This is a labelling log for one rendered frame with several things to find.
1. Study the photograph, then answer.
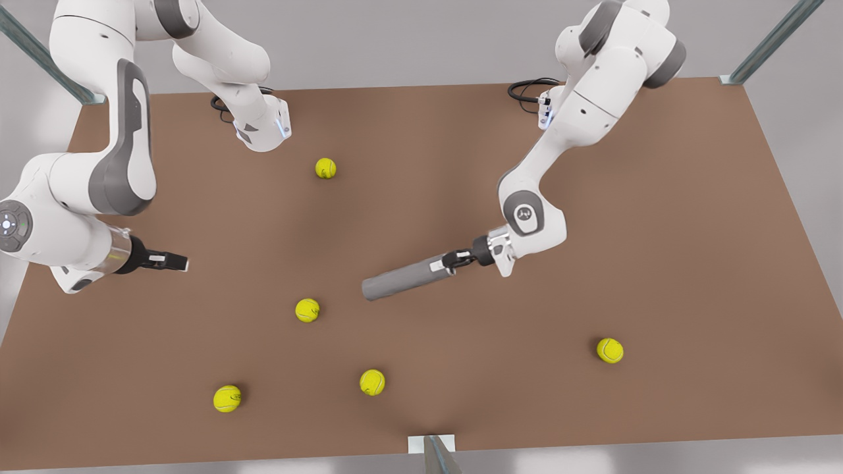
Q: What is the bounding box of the black cable loop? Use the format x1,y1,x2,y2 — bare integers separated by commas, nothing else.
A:
508,78,564,115
210,87,275,124

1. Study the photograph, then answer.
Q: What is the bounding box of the grey tennis ball tube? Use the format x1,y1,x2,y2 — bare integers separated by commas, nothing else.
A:
362,257,456,302

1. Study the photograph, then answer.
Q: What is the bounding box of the silver frame post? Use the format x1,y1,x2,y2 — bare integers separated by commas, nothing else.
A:
0,5,106,106
408,434,463,474
719,0,825,86

